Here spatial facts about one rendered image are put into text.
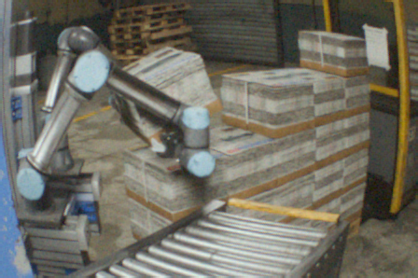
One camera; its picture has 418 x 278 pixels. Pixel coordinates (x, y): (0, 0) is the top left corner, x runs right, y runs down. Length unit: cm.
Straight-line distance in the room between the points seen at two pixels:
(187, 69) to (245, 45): 812
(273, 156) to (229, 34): 777
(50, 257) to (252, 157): 110
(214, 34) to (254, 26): 90
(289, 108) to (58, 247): 132
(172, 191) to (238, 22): 804
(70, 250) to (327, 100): 159
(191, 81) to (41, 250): 89
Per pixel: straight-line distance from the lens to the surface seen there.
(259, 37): 990
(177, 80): 197
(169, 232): 172
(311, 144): 273
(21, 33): 198
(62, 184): 230
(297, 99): 259
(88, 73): 156
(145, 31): 861
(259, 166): 249
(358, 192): 327
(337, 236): 164
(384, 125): 361
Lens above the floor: 154
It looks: 16 degrees down
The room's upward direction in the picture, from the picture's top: 2 degrees counter-clockwise
